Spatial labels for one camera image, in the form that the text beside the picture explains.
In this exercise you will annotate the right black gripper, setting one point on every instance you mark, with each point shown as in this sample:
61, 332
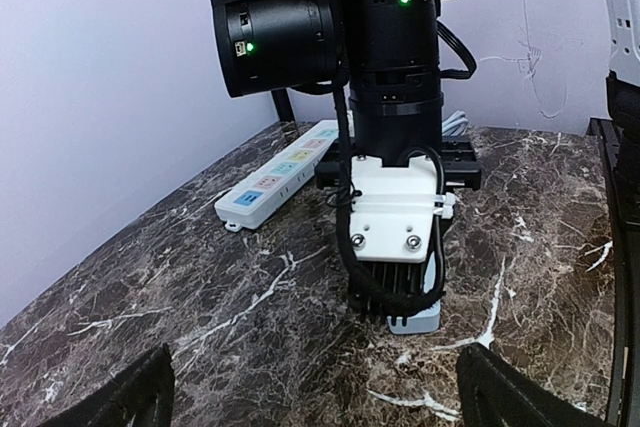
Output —
392, 55

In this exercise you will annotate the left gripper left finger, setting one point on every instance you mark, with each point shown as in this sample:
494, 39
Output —
140, 395

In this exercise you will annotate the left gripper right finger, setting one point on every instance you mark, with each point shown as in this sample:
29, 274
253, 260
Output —
493, 393

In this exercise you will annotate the blue-grey power strip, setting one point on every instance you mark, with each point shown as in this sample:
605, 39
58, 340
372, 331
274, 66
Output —
424, 322

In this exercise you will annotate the white colourful power strip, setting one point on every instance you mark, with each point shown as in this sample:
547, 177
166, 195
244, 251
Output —
259, 195

